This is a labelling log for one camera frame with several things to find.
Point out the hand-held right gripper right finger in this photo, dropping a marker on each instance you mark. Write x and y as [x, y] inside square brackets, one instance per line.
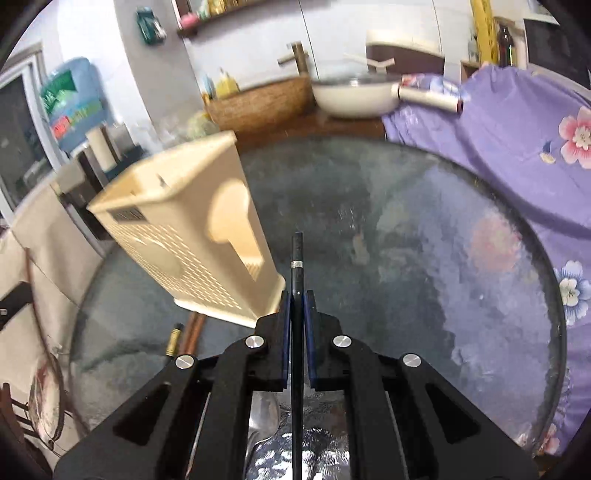
[310, 332]

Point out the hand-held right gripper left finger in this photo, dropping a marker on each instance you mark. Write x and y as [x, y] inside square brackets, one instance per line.
[286, 332]

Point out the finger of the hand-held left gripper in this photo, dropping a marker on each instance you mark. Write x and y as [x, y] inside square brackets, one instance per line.
[14, 307]

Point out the black chopstick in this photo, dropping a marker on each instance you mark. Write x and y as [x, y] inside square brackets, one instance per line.
[298, 277]

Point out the brown wooden chopstick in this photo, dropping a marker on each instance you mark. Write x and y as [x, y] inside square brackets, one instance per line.
[194, 334]

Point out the thin dark wooden chopstick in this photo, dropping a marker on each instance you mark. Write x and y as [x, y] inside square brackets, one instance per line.
[173, 340]

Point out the cream plastic utensil holder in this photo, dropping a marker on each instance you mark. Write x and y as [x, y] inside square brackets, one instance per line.
[184, 221]

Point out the beige cloth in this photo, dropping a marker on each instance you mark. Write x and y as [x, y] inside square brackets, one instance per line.
[41, 277]

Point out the water dispenser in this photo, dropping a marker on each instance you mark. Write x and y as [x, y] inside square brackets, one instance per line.
[90, 184]

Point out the blue water jug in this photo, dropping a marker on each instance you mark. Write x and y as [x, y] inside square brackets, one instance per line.
[74, 106]

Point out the woven basket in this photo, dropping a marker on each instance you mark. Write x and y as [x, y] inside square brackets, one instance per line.
[258, 108]

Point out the white pan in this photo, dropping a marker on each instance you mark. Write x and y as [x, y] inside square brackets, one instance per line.
[351, 100]

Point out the glass pan lid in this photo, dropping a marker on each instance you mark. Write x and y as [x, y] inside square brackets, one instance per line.
[351, 82]

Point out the yellow bottle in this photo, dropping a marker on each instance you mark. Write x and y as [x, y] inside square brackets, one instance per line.
[227, 85]

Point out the purple floral cloth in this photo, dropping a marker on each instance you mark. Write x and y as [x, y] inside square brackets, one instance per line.
[508, 138]

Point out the white rice paddle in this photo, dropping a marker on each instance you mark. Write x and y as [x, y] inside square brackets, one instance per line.
[369, 60]

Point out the brown and white rice cooker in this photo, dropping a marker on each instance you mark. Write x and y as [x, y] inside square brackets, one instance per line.
[408, 55]

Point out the green toy car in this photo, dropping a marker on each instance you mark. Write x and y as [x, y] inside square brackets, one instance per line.
[151, 25]

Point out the dark glass bottle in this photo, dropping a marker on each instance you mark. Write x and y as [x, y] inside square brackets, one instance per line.
[505, 46]

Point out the tall yellow box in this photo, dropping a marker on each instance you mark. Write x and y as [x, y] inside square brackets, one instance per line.
[485, 32]

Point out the wooden wall shelf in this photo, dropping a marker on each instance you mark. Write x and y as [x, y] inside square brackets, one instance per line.
[221, 16]

